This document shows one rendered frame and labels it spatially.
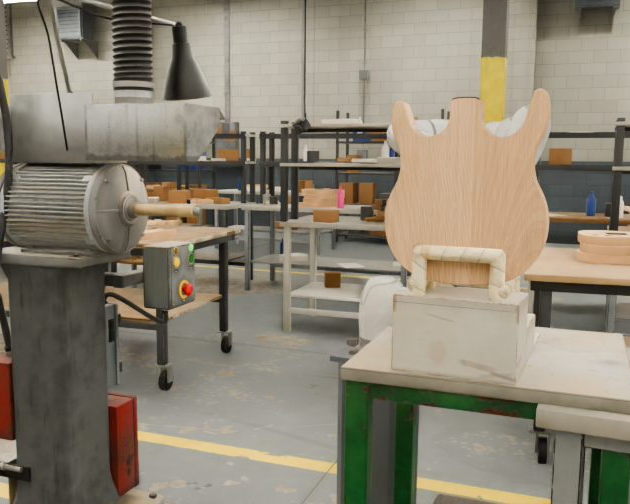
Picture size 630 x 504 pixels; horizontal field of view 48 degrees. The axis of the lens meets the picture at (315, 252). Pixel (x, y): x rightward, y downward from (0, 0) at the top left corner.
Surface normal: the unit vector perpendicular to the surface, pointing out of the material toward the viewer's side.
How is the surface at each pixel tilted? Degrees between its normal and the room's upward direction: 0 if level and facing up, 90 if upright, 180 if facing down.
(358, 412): 90
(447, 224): 90
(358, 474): 90
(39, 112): 90
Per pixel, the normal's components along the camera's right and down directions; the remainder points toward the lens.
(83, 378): 0.94, 0.05
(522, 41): -0.35, 0.12
